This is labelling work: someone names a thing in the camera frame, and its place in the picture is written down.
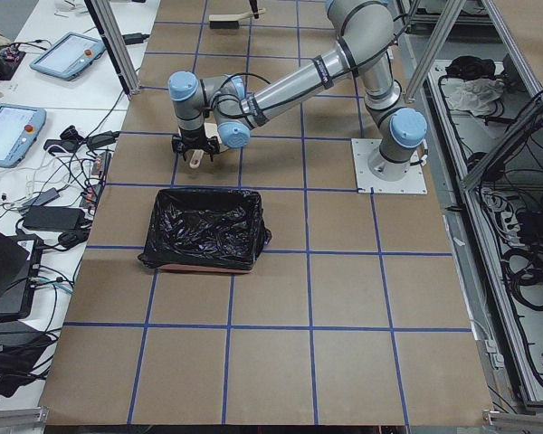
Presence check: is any teach pendant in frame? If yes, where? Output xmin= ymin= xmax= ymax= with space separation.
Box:
xmin=0 ymin=103 xmax=46 ymax=168
xmin=30 ymin=32 xmax=106 ymax=80

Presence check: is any near teach pendant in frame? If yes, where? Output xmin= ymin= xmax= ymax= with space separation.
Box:
xmin=0 ymin=103 xmax=46 ymax=168

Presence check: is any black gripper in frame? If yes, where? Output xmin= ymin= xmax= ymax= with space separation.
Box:
xmin=171 ymin=130 xmax=220 ymax=161

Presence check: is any black power adapter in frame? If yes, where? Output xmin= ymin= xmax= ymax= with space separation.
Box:
xmin=23 ymin=206 xmax=84 ymax=231

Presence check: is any far teach pendant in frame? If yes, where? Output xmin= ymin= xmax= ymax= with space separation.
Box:
xmin=30 ymin=32 xmax=106 ymax=80

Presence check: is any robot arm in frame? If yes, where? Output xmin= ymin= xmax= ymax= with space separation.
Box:
xmin=168 ymin=1 xmax=427 ymax=165

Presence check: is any beige plastic dustpan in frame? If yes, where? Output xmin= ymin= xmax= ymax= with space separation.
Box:
xmin=188 ymin=122 xmax=229 ymax=169

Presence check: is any aluminium frame post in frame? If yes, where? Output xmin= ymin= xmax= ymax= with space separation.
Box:
xmin=84 ymin=0 xmax=140 ymax=96

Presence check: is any white crumpled cloth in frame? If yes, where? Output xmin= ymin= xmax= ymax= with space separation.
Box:
xmin=447 ymin=79 xmax=505 ymax=117

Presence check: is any beige hand brush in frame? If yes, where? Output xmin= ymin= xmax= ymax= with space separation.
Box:
xmin=209 ymin=8 xmax=267 ymax=30

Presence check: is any black lined trash bin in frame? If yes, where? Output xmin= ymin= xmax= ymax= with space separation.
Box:
xmin=138 ymin=187 xmax=272 ymax=273

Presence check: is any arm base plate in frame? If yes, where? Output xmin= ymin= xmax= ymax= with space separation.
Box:
xmin=351 ymin=138 xmax=428 ymax=195

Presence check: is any black laptop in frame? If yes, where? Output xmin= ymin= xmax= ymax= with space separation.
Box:
xmin=0 ymin=232 xmax=43 ymax=323

